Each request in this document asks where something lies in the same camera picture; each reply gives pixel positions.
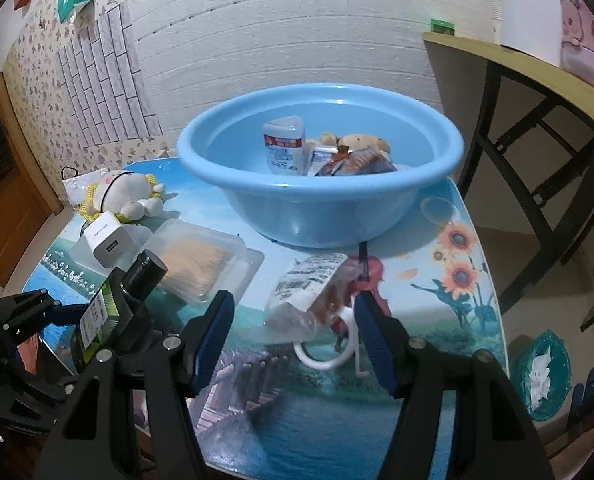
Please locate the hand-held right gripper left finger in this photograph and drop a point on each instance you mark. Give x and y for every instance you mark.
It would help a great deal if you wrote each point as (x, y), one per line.
(212, 340)

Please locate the dark green bottle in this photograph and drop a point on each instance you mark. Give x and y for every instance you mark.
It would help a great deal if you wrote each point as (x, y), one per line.
(144, 272)

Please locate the clear labelled plastic bag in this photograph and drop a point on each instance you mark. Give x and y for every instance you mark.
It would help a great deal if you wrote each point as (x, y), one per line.
(302, 285)

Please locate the small white packet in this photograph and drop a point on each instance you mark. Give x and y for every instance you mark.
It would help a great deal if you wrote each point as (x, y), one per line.
(322, 160)

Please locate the white charger block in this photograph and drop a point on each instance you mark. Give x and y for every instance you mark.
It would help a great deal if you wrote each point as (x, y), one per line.
(109, 242)

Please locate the white plastic hook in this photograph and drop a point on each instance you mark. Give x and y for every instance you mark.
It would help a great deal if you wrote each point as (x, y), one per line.
(322, 362)

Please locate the white triangular bottle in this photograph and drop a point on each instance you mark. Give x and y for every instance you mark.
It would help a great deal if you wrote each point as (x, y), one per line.
(282, 152)

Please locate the clear plastic box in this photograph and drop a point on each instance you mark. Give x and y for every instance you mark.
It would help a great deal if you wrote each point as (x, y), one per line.
(197, 260)

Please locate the white plush toy yellow hat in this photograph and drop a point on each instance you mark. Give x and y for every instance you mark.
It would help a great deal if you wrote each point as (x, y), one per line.
(127, 190)

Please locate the crumpled white paper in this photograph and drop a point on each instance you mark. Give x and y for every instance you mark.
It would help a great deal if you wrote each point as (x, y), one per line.
(537, 375)

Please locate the blue slipper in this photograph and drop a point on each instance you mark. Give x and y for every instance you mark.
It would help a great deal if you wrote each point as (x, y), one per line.
(589, 390)

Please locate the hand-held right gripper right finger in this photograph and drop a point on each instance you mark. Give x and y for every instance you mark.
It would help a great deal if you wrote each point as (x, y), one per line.
(377, 340)

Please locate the red orange snack packet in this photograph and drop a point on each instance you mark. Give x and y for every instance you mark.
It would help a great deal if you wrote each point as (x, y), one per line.
(359, 163)

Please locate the blue plastic basin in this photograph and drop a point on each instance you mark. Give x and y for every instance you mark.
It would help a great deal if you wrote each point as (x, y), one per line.
(302, 210)

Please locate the landscape printed desktop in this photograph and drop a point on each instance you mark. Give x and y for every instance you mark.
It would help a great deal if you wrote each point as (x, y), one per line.
(427, 280)

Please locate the wooden door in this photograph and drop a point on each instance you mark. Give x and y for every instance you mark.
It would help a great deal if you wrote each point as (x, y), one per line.
(12, 220)

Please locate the small green box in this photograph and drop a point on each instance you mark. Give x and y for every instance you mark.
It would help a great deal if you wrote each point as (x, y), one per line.
(442, 26)

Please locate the green trash basket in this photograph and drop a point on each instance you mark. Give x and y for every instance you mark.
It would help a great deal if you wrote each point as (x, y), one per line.
(559, 360)

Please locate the pink cartoon wall poster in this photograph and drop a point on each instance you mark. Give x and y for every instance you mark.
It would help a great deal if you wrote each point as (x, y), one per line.
(577, 25)

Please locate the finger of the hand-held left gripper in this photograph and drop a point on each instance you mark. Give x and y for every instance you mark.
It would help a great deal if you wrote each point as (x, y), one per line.
(134, 325)
(42, 310)

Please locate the wooden side table black frame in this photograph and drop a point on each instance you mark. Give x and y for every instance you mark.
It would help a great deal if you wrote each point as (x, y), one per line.
(527, 67)

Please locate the brown plush toy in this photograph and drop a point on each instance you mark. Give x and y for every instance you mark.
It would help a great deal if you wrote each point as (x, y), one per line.
(362, 142)

